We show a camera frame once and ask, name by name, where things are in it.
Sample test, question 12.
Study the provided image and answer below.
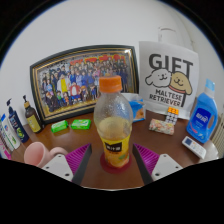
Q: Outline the orange-capped juice bottle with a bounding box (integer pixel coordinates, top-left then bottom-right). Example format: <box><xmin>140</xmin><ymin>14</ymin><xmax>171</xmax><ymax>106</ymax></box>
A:
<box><xmin>93</xmin><ymin>75</ymin><xmax>134</xmax><ymax>169</ymax></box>

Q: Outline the white blue-capped shampoo bottle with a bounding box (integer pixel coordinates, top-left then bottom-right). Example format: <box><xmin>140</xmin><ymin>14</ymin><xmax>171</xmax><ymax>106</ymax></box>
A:
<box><xmin>0</xmin><ymin>113</ymin><xmax>22</xmax><ymax>151</ymax></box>

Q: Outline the framed group photo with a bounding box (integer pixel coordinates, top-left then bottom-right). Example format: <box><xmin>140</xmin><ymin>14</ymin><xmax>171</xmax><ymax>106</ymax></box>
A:
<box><xmin>29</xmin><ymin>44</ymin><xmax>140</xmax><ymax>125</ymax></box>

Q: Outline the blue-white tissue pack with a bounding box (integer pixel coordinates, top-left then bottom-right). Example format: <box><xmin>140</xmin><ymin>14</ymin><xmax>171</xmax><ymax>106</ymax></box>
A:
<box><xmin>121</xmin><ymin>92</ymin><xmax>147</xmax><ymax>124</ymax></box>

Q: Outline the white radiator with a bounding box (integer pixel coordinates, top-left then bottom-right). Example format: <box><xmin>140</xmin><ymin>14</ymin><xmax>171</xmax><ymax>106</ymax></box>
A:
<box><xmin>211</xmin><ymin>113</ymin><xmax>224</xmax><ymax>158</ymax></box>

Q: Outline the white paper gift bag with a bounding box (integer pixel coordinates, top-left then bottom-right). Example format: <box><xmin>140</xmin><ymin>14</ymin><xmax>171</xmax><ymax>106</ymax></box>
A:
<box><xmin>138</xmin><ymin>26</ymin><xmax>200</xmax><ymax>121</ymax></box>

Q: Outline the white remote control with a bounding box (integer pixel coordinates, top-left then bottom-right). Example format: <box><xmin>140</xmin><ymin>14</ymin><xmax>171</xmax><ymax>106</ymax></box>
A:
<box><xmin>181</xmin><ymin>135</ymin><xmax>208</xmax><ymax>160</ymax></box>

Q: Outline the small floral packet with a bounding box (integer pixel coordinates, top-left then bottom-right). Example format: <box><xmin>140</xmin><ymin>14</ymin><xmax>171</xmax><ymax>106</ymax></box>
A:
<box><xmin>148</xmin><ymin>118</ymin><xmax>176</xmax><ymax>136</ymax></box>

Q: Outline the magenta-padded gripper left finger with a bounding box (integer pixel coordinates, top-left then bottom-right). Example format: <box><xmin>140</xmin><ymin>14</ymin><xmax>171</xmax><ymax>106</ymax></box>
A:
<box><xmin>42</xmin><ymin>143</ymin><xmax>93</xmax><ymax>186</ymax></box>

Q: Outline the small puzzle cube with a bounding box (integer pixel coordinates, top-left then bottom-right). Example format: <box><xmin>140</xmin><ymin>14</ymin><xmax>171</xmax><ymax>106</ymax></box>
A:
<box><xmin>165</xmin><ymin>106</ymin><xmax>180</xmax><ymax>126</ymax></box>

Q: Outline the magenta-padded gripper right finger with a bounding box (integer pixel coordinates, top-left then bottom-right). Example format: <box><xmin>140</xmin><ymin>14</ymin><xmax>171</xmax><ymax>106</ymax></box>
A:
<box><xmin>132</xmin><ymin>143</ymin><xmax>184</xmax><ymax>186</ymax></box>

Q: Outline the pink mug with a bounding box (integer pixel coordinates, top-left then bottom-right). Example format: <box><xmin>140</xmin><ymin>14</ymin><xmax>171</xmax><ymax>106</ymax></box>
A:
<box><xmin>23</xmin><ymin>141</ymin><xmax>69</xmax><ymax>169</ymax></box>

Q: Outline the dark blue pump bottle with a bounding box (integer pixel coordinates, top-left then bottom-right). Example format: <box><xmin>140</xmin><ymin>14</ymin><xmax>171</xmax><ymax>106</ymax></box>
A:
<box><xmin>5</xmin><ymin>97</ymin><xmax>30</xmax><ymax>144</ymax></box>

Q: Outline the brown yellow pump bottle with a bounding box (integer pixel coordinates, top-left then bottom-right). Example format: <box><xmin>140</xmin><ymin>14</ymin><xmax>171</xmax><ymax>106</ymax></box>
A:
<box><xmin>22</xmin><ymin>94</ymin><xmax>43</xmax><ymax>134</ymax></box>

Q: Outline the blue detergent bottle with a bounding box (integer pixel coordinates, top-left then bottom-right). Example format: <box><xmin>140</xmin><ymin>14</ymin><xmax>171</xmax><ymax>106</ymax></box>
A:
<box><xmin>185</xmin><ymin>78</ymin><xmax>219</xmax><ymax>144</ymax></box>

